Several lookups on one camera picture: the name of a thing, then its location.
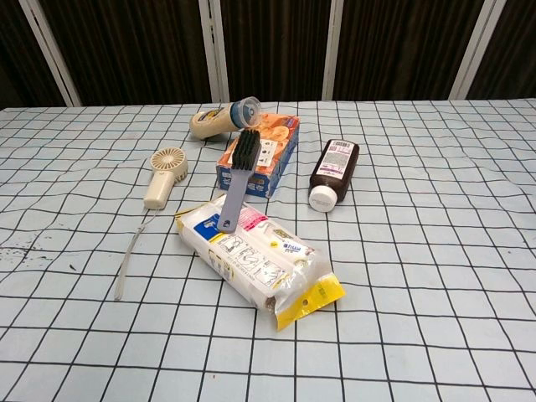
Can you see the cream handheld fan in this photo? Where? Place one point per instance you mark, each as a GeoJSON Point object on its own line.
{"type": "Point", "coordinates": [159, 188]}

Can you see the grey brush black bristles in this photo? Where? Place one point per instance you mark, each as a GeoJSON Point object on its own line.
{"type": "Point", "coordinates": [230, 205]}

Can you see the orange blue cracker box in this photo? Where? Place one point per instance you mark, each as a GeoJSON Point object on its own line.
{"type": "Point", "coordinates": [276, 138]}

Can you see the white yellow wipes pack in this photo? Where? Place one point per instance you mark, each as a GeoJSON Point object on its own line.
{"type": "Point", "coordinates": [259, 268]}

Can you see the brown bottle white cap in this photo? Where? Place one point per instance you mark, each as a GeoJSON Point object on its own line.
{"type": "Point", "coordinates": [335, 167]}

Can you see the mayonnaise squeeze bottle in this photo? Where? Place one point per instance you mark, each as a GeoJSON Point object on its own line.
{"type": "Point", "coordinates": [209, 123]}

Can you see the blue checked tablecloth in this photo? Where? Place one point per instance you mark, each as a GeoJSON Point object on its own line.
{"type": "Point", "coordinates": [419, 272]}

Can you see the white partition frame post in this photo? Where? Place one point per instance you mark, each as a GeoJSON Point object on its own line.
{"type": "Point", "coordinates": [335, 50]}
{"type": "Point", "coordinates": [215, 63]}
{"type": "Point", "coordinates": [473, 50]}
{"type": "Point", "coordinates": [50, 54]}

